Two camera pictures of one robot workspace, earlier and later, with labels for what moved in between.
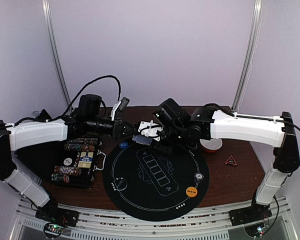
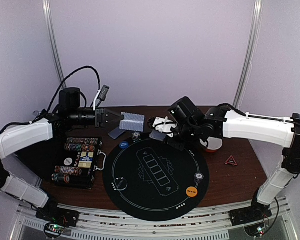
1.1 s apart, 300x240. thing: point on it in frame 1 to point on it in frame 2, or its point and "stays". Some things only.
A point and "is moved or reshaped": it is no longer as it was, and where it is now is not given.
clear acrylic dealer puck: x=120 y=184 stays
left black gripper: x=118 y=129 to x=101 y=123
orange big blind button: x=191 y=191 stays
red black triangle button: x=231 y=161 stays
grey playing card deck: x=142 y=139 is moved or reshaped
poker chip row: x=58 y=177 stays
